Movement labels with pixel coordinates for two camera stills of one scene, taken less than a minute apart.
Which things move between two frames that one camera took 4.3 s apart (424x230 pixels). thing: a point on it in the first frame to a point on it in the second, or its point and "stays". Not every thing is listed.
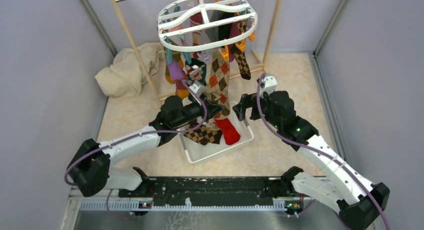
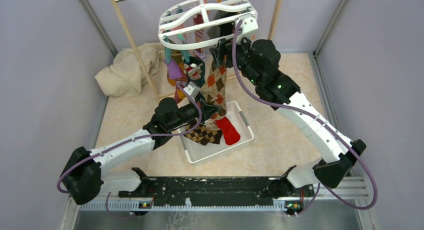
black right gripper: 247,100 to 223,47
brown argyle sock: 203,135 stays
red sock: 230,134 stays
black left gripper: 211,109 stays
